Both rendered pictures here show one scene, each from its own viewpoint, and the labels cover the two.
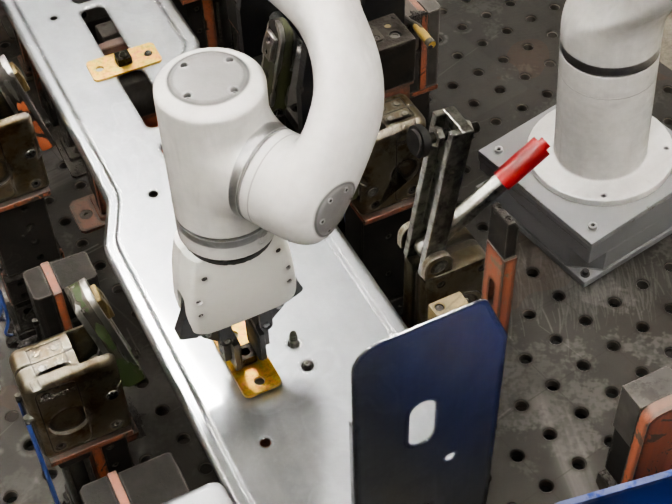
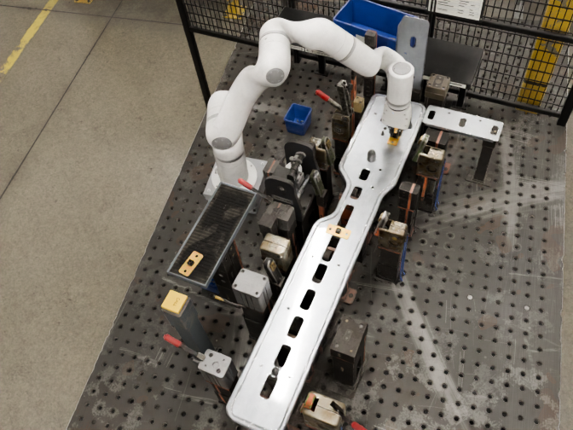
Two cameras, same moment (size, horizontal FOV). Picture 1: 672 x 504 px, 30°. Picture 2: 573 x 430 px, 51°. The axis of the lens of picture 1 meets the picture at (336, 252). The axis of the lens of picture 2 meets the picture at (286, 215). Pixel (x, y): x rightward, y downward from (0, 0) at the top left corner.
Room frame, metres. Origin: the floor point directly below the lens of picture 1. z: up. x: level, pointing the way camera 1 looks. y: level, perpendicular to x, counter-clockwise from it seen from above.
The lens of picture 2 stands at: (1.88, 1.05, 2.78)
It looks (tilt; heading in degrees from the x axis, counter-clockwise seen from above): 56 degrees down; 237
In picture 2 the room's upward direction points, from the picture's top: 9 degrees counter-clockwise
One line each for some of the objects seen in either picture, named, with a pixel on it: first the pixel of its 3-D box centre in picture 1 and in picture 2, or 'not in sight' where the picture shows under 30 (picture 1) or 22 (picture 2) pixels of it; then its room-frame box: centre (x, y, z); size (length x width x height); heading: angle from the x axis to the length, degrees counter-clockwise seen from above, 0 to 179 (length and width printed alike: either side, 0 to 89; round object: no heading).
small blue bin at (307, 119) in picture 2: not in sight; (298, 120); (0.76, -0.42, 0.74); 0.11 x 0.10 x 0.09; 25
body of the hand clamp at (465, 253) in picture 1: (440, 357); (342, 143); (0.80, -0.11, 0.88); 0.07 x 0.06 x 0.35; 115
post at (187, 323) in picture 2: not in sight; (191, 331); (1.74, 0.14, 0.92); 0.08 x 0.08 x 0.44; 25
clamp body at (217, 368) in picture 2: not in sight; (224, 381); (1.75, 0.34, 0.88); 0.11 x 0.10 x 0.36; 115
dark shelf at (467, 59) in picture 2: not in sight; (370, 45); (0.42, -0.32, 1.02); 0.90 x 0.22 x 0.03; 115
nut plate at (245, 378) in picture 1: (245, 355); (395, 136); (0.71, 0.09, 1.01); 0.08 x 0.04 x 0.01; 25
